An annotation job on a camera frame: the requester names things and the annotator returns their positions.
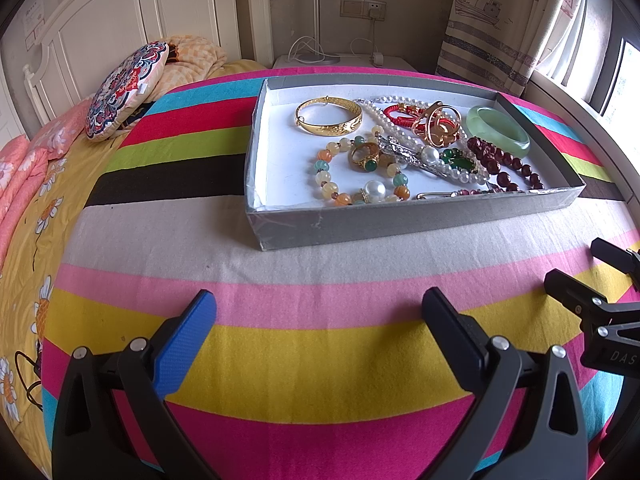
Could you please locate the white wooden headboard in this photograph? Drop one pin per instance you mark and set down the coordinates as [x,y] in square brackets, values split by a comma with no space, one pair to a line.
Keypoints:
[175,5]

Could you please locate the white nightstand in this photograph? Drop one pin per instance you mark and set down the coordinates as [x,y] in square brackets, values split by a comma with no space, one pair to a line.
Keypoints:
[400,62]

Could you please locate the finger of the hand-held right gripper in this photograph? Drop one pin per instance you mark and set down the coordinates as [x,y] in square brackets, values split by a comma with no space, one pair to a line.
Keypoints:
[617,257]
[570,290]

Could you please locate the printed beige curtain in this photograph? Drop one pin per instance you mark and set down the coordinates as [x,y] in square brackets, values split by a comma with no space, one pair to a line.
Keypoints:
[480,35]

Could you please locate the green jade bangle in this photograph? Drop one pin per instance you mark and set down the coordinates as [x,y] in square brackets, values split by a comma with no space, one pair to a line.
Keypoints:
[510,141]

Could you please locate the yellow floral bedsheet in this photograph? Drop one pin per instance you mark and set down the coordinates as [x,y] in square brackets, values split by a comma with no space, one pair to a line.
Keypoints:
[30,285]

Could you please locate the beige wall socket panel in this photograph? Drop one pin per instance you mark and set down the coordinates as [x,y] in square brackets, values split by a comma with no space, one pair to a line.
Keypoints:
[362,8]

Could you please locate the white window sill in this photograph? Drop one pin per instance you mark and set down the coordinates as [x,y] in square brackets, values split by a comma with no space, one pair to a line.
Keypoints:
[565,105]

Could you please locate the grey cardboard box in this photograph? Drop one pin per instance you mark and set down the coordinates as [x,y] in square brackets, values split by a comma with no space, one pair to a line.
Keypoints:
[400,222]

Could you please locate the white floor lamp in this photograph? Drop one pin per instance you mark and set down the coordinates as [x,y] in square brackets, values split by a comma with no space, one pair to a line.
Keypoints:
[315,10]

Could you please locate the orange checked blanket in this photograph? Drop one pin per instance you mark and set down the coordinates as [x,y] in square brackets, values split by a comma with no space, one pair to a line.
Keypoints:
[195,57]

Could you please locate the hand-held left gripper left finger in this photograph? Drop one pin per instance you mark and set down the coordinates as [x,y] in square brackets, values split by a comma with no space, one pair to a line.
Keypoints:
[185,340]

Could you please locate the colourful gem hair clip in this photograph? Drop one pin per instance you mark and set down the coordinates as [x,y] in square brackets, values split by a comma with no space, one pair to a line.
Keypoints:
[465,193]

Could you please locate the window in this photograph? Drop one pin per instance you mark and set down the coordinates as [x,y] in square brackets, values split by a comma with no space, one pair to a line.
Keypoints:
[627,85]

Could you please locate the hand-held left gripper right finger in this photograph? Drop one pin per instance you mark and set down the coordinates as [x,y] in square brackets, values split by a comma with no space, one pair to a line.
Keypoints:
[450,340]

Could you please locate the white sheer curtain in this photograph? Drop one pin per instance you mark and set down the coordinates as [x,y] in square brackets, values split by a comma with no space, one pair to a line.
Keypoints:
[575,35]

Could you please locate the silver brooch with pearl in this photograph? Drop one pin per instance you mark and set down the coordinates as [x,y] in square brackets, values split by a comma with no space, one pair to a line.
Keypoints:
[400,152]

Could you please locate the round patterned cushion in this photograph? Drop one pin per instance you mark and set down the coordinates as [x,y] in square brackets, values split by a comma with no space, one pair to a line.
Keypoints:
[122,92]

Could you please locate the green jade pendant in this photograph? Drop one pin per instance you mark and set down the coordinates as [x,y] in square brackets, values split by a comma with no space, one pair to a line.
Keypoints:
[457,163]

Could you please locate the colourful striped cloth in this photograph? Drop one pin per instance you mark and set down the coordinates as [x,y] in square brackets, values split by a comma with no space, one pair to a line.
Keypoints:
[300,360]

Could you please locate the gold bangle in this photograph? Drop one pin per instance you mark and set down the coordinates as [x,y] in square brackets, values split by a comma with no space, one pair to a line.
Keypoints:
[320,129]

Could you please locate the pink floral quilt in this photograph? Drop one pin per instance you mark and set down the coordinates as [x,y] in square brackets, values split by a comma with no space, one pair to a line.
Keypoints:
[25,170]

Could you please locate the pearl drop pendant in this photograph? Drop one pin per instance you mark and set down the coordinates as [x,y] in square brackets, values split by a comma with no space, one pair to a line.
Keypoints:
[374,190]

